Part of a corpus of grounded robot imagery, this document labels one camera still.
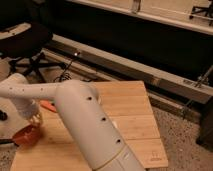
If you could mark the long metal rail beam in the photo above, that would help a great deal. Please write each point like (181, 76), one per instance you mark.
(156, 77)

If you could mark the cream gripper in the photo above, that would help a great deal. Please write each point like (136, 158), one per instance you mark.
(36, 120)

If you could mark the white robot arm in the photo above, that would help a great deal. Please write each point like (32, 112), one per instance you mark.
(99, 141)

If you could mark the white small object on table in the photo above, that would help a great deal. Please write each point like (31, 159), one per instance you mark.
(115, 124)

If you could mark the orange ceramic bowl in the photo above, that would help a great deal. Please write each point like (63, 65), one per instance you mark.
(27, 136)

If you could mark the black office chair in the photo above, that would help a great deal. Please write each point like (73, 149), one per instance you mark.
(23, 44)

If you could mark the distant chair base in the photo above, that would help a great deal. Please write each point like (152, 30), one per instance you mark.
(207, 12)

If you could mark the orange flat object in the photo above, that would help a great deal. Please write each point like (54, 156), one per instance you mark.
(47, 105)

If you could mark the dark box at right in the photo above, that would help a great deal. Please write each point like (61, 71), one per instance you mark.
(205, 137)

